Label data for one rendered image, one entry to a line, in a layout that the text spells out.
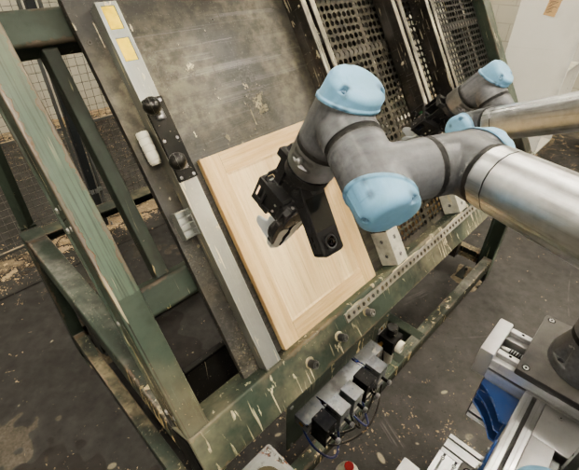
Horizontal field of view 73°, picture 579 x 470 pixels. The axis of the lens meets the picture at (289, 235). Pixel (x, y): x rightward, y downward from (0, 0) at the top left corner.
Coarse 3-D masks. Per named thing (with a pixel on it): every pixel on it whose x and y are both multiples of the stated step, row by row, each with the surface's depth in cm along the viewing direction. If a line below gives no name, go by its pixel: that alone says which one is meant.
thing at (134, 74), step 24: (96, 24) 88; (120, 72) 90; (144, 72) 90; (144, 96) 90; (144, 120) 92; (168, 168) 94; (192, 192) 95; (192, 216) 95; (216, 240) 98; (216, 264) 97; (240, 288) 100; (240, 312) 100; (264, 336) 103; (264, 360) 103
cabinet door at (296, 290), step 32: (288, 128) 117; (224, 160) 103; (256, 160) 109; (224, 192) 102; (256, 192) 109; (256, 224) 108; (352, 224) 130; (256, 256) 107; (288, 256) 113; (352, 256) 129; (256, 288) 106; (288, 288) 112; (320, 288) 120; (352, 288) 128; (288, 320) 111; (320, 320) 118
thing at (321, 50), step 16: (288, 0) 120; (304, 0) 118; (288, 16) 122; (304, 16) 118; (304, 32) 121; (320, 32) 121; (304, 48) 123; (320, 48) 120; (320, 64) 122; (336, 64) 124; (320, 80) 124; (384, 240) 134; (400, 240) 136; (384, 256) 137; (400, 256) 135
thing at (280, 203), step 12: (276, 168) 63; (288, 168) 56; (264, 180) 61; (276, 180) 62; (288, 180) 61; (300, 180) 55; (264, 192) 62; (276, 192) 61; (288, 192) 61; (264, 204) 65; (276, 204) 62; (288, 204) 61; (276, 216) 63; (288, 216) 61
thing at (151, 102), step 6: (150, 96) 79; (144, 102) 79; (150, 102) 78; (156, 102) 79; (144, 108) 79; (150, 108) 79; (156, 108) 79; (150, 114) 80; (156, 114) 80; (162, 114) 90
